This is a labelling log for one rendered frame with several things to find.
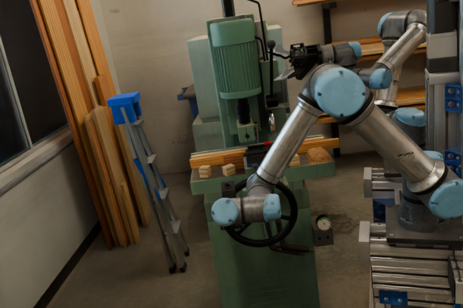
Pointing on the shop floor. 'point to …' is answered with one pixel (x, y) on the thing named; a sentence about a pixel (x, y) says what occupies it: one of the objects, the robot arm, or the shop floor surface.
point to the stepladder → (142, 159)
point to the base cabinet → (266, 267)
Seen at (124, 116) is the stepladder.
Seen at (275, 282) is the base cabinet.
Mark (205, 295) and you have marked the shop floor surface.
